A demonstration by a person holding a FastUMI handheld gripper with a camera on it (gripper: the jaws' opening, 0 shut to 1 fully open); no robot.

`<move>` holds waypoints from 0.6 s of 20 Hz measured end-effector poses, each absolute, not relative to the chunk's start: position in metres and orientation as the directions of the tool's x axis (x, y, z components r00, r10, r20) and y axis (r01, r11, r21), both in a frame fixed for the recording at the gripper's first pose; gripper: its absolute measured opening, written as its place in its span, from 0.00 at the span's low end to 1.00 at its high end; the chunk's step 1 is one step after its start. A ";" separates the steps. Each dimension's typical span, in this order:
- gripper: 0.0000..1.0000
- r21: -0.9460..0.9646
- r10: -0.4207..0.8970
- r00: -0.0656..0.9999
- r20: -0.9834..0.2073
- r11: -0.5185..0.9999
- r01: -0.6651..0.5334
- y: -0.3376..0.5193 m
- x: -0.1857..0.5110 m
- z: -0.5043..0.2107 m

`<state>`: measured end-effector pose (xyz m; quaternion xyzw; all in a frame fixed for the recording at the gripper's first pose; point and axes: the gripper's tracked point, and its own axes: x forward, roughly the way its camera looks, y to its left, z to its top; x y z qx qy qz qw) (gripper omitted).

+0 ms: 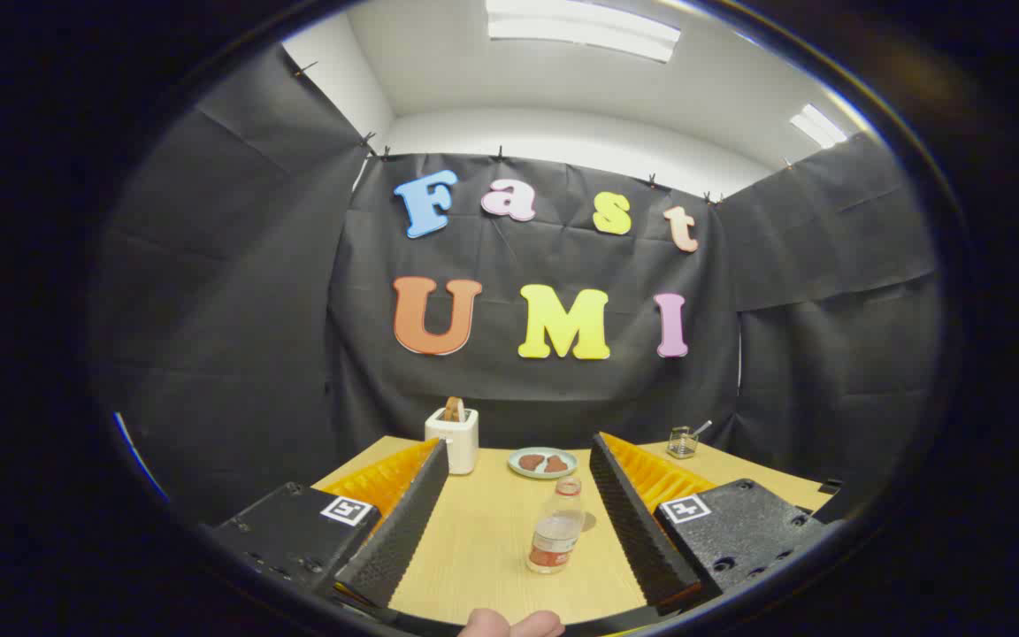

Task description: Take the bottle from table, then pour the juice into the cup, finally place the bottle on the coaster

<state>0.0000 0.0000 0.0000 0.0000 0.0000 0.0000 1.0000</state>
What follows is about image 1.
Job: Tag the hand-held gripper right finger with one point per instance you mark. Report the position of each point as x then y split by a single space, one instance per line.
638 531

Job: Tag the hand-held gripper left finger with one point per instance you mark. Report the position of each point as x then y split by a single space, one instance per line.
403 531

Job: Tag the clear plastic juice bottle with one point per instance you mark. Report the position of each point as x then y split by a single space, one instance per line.
554 535

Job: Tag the wooden table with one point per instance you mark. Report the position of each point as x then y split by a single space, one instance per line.
474 548

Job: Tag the white toaster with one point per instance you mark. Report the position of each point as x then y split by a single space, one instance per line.
463 447

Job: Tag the metal spoon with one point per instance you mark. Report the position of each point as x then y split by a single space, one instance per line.
702 428

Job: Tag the pale green plate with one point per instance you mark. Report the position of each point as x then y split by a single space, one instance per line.
514 469

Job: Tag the brown bread slice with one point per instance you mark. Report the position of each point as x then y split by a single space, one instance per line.
454 410

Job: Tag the black backdrop cloth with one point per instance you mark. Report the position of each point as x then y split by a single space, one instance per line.
492 389

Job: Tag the black table clamp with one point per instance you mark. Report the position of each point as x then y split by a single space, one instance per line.
831 486

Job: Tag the small ceiling light panel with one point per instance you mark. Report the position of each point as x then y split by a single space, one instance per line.
817 126

